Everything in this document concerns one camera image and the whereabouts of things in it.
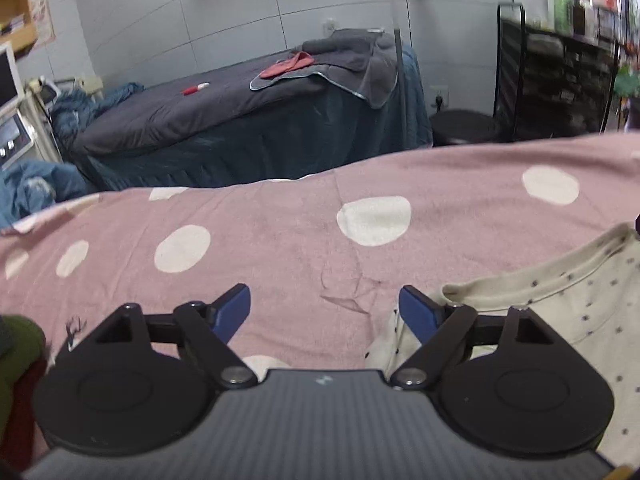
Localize red cloth on bed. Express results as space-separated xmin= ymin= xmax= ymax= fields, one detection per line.
xmin=258 ymin=51 xmax=314 ymax=79

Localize green potted plant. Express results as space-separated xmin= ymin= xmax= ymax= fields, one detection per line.
xmin=614 ymin=64 xmax=640 ymax=99

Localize bottles on cart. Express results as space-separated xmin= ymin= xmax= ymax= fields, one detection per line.
xmin=512 ymin=0 xmax=597 ymax=38

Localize black shelving cart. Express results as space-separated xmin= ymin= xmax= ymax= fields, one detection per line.
xmin=494 ymin=2 xmax=620 ymax=142

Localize black round stool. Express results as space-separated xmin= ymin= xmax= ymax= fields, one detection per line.
xmin=430 ymin=110 xmax=500 ymax=146

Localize blue crumpled blanket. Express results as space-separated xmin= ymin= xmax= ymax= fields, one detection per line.
xmin=1 ymin=78 xmax=143 ymax=228

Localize white monitor device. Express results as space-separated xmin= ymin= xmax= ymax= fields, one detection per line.
xmin=0 ymin=42 xmax=34 ymax=170

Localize wooden bookcase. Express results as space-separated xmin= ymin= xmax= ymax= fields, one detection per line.
xmin=1 ymin=0 xmax=38 ymax=58

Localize cream dotted small shirt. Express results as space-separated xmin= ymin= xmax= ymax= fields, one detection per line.
xmin=364 ymin=221 xmax=640 ymax=468

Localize grey towel on bed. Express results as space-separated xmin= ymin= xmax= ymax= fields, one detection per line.
xmin=250 ymin=28 xmax=399 ymax=110

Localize pink polka dot bedsheet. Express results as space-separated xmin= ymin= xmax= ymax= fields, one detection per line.
xmin=1 ymin=133 xmax=639 ymax=373

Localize red marker pen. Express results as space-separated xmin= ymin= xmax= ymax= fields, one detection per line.
xmin=182 ymin=82 xmax=209 ymax=96

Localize dark grey massage bed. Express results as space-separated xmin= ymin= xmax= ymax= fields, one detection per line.
xmin=74 ymin=47 xmax=433 ymax=191

